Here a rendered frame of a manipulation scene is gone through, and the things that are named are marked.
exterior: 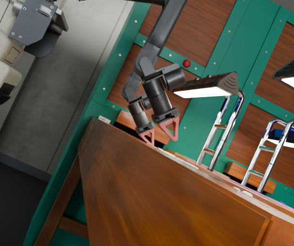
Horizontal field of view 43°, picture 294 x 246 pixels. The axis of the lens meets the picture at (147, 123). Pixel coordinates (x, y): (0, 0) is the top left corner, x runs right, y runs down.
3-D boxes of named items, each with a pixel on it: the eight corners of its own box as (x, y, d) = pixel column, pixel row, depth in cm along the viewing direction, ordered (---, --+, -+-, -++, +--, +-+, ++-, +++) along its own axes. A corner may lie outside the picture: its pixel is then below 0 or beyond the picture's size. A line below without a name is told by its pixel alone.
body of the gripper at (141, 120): (149, 125, 167) (142, 110, 167) (154, 126, 157) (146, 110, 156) (136, 131, 166) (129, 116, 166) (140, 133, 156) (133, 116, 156)
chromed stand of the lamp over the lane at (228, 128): (163, 175, 147) (211, 71, 149) (153, 167, 167) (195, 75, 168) (205, 194, 151) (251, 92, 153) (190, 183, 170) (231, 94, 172)
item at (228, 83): (217, 85, 128) (226, 66, 128) (170, 91, 189) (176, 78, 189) (237, 95, 129) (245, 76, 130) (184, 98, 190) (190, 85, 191)
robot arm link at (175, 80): (135, 65, 120) (137, 59, 111) (167, 51, 121) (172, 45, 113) (150, 99, 120) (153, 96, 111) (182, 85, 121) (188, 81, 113)
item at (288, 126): (249, 213, 155) (293, 115, 157) (229, 201, 174) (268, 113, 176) (286, 230, 159) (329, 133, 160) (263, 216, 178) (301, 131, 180)
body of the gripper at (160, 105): (170, 112, 122) (162, 91, 121) (179, 113, 112) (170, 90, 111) (153, 120, 121) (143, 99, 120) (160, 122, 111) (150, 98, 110)
